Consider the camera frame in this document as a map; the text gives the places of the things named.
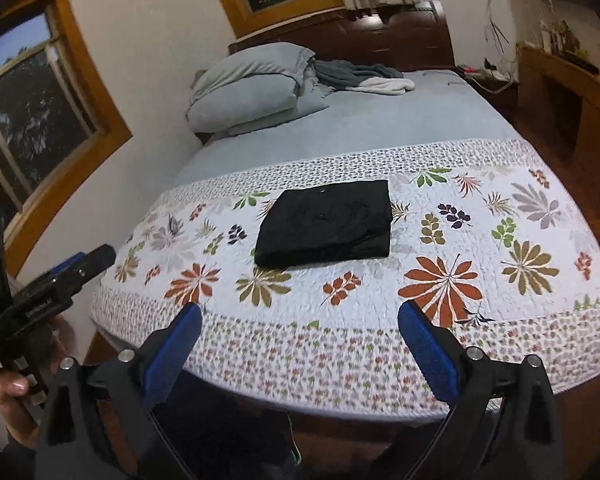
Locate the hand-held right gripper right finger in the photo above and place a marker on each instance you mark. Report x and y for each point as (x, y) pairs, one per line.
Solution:
(425, 345)

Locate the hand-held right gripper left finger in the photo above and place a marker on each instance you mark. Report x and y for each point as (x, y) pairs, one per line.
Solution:
(175, 345)

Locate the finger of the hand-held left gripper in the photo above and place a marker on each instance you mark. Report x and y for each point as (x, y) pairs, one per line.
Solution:
(95, 260)

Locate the black pants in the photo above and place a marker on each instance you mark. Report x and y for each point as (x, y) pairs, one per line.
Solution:
(325, 225)

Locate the person's left hand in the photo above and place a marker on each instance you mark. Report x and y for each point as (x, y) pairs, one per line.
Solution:
(17, 415)

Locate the floral quilt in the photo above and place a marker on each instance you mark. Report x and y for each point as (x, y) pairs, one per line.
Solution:
(360, 300)

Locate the grey pillow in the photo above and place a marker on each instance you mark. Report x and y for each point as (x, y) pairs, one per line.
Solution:
(250, 75)
(240, 115)

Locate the grey bed sheet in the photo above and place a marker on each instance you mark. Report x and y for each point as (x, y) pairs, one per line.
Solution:
(380, 120)

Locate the white cloth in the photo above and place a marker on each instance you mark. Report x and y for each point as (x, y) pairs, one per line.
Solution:
(385, 86)

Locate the dark wooden nightstand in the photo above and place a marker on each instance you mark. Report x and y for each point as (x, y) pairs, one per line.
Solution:
(490, 90)

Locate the white power strip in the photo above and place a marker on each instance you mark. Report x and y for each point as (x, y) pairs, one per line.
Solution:
(480, 74)

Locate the grey blanket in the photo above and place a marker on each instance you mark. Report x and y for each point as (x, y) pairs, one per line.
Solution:
(345, 75)

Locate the wooden desk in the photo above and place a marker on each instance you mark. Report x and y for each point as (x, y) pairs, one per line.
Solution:
(555, 95)

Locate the dark wooden headboard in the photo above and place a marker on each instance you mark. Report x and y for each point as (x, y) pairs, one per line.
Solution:
(405, 40)

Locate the desk clutter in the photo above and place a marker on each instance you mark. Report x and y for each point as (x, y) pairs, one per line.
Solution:
(565, 40)

